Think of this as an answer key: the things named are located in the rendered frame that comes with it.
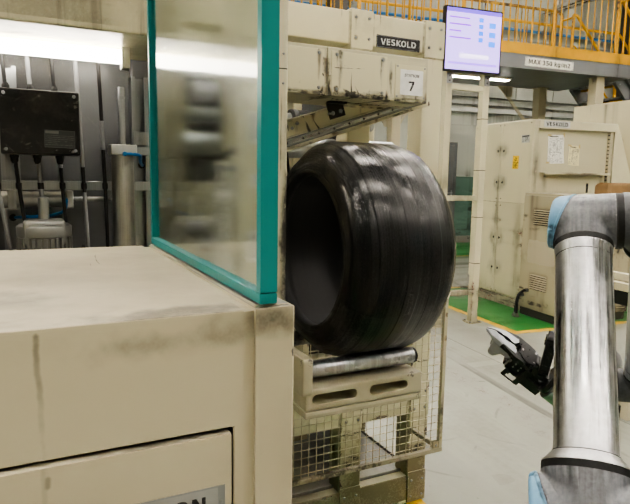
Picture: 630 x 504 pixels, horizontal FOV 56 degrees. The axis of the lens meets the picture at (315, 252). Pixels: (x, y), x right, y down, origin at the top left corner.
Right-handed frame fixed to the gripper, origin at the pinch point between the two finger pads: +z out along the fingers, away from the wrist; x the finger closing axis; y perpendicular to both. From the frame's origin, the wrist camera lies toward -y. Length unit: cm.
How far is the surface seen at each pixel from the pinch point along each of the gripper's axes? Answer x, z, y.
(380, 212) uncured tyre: -10.4, 41.4, -13.6
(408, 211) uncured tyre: -4.7, 36.2, -15.2
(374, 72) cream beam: 48, 71, -19
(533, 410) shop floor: 165, -100, 132
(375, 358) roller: -12.1, 19.0, 22.1
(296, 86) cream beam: 26, 85, -10
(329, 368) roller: -23.0, 27.6, 25.0
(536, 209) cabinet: 442, -68, 135
